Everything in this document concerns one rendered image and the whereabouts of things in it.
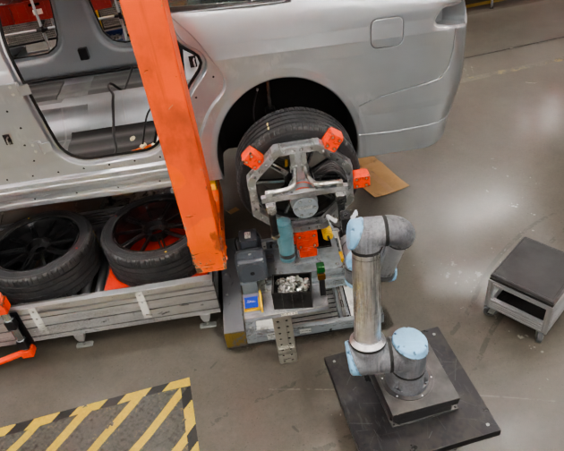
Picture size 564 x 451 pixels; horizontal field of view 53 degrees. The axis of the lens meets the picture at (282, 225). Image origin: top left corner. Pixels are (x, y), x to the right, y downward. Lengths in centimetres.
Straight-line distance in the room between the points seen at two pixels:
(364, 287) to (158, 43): 125
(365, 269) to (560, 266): 147
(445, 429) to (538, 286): 98
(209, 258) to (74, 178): 92
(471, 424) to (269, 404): 103
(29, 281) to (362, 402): 194
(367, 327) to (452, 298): 130
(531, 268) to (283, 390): 148
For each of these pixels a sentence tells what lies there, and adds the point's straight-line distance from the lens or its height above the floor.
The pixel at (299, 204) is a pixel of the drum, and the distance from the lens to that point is 280.
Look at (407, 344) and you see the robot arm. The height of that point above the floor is 67.
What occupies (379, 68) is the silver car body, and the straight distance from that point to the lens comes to 311.
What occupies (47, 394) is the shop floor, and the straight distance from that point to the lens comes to 355.
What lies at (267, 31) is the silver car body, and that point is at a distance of 293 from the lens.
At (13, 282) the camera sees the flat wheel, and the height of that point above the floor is 49.
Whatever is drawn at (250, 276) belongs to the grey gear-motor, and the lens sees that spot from 329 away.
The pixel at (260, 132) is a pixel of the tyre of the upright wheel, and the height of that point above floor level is 113.
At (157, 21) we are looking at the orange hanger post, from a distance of 236.
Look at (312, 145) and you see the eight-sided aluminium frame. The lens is 279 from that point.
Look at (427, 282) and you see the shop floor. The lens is 362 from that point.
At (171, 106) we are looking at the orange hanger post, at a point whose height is 150.
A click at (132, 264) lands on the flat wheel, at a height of 48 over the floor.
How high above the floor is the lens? 257
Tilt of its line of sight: 39 degrees down
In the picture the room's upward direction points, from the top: 8 degrees counter-clockwise
